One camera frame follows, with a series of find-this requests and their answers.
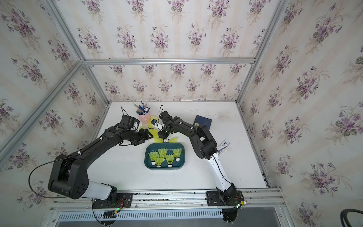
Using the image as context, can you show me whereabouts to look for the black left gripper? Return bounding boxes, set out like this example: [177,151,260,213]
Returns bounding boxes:
[127,128,155,146]

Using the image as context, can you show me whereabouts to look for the yellow shuttlecock twelve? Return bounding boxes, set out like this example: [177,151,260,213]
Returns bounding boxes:
[167,137,178,143]

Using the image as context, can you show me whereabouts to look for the teal plastic storage box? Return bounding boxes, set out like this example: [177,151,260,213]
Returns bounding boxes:
[144,143,185,170]

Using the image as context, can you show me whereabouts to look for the yellow shuttlecock seven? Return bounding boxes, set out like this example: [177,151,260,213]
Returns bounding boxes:
[158,148,168,158]

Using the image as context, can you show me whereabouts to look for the yellow shuttlecock six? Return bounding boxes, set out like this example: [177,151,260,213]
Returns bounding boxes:
[148,151,159,166]

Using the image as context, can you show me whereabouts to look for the yellow shuttlecock eight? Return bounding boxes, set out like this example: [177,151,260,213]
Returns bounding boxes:
[172,148,182,162]

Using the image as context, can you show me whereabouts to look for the yellow shuttlecock four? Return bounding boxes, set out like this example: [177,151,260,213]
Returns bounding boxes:
[165,154,175,167]

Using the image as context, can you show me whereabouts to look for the yellow shuttlecock nine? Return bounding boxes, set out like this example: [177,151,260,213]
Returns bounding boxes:
[155,157,164,168]

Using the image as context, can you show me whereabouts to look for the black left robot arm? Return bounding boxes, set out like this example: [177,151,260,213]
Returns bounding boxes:
[48,126,154,201]

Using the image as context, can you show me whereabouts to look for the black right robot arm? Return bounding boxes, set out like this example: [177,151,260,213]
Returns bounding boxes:
[158,111,237,200]

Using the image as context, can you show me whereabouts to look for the pink pen cup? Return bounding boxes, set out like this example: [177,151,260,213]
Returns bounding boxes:
[138,113,151,128]

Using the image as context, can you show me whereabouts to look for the pens in cup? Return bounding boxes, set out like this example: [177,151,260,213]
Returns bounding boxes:
[133,100,150,116]

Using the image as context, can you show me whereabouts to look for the blue book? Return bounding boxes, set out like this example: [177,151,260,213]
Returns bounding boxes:
[193,115,212,129]

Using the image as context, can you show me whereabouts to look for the red blue white packet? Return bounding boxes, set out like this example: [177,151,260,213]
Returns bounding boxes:
[217,140,231,156]

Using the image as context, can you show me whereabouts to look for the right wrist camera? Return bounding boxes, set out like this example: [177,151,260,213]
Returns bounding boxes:
[159,111,173,125]

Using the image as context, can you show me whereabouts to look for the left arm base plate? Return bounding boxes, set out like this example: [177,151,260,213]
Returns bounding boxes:
[92,193,134,209]

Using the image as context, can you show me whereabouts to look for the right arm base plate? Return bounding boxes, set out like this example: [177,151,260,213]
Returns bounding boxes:
[206,189,245,206]

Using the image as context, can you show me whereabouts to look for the aluminium front rail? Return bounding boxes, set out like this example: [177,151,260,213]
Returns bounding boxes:
[49,188,287,212]

